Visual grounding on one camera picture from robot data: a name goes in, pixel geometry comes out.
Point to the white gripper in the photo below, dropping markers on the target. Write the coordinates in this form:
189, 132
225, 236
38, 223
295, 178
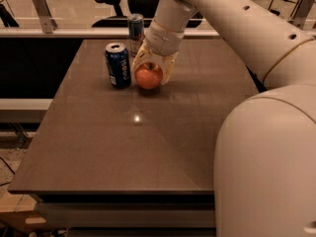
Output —
163, 40

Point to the red apple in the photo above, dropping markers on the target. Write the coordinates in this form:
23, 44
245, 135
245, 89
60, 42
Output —
148, 75

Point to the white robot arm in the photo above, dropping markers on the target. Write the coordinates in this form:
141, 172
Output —
265, 156

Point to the red bull can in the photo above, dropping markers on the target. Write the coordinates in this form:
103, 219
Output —
135, 24

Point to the blue pepsi can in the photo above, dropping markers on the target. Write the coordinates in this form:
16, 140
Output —
117, 60

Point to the black office chair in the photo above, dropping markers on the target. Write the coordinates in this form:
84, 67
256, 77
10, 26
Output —
146, 8

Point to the cardboard box under table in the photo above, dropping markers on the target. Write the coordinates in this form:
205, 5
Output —
20, 212

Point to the left metal glass bracket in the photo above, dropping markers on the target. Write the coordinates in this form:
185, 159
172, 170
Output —
47, 23

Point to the metal glass bracket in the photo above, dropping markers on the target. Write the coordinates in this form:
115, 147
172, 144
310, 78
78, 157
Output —
47, 23
301, 12

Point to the right metal glass bracket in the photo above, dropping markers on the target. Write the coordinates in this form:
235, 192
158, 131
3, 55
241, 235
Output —
301, 12

